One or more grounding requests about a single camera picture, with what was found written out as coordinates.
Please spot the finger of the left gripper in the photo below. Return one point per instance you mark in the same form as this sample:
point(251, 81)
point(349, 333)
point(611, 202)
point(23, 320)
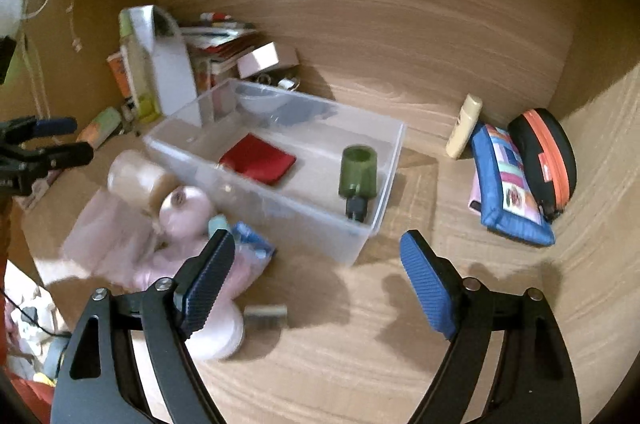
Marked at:
point(23, 129)
point(21, 168)

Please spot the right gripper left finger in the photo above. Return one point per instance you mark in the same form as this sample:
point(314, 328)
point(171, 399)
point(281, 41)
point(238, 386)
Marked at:
point(99, 381)

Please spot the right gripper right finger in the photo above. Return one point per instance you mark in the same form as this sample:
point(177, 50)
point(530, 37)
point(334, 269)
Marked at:
point(534, 380)

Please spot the white round cushion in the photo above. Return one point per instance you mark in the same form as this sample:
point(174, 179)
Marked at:
point(222, 335)

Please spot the green orange wipes pack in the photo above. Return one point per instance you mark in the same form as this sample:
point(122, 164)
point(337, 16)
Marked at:
point(101, 128)

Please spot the orange packet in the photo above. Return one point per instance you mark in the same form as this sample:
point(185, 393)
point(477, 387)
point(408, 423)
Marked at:
point(117, 66)

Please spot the yellow green spray bottle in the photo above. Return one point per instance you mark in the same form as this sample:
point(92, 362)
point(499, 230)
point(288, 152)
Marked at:
point(136, 62)

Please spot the small grey green box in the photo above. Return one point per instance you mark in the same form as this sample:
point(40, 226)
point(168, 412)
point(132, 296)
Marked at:
point(265, 317)

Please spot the pink round case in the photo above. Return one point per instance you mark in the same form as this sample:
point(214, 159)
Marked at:
point(185, 213)

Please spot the blue patchwork pencil case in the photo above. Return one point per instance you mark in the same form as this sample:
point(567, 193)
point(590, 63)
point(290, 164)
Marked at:
point(500, 193)

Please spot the teal tube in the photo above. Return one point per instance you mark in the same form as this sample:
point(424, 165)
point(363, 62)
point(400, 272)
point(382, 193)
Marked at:
point(218, 222)

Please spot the blue card box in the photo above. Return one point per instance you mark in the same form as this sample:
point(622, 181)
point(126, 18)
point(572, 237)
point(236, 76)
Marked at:
point(249, 239)

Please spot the black orange zip case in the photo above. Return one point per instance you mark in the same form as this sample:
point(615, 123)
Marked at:
point(548, 158)

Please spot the stack of books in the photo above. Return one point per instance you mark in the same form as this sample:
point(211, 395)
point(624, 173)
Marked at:
point(215, 43)

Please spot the red cloth pouch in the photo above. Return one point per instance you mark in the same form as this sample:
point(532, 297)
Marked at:
point(258, 160)

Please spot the small white pink box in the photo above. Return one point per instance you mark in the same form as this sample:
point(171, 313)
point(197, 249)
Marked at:
point(266, 58)

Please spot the green bottle black cap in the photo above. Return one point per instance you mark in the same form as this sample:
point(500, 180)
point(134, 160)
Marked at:
point(358, 180)

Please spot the cream lotion bottle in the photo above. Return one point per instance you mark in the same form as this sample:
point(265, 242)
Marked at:
point(464, 126)

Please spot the clear plastic storage bin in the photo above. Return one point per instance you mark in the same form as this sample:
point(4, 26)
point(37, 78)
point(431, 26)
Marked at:
point(303, 211)

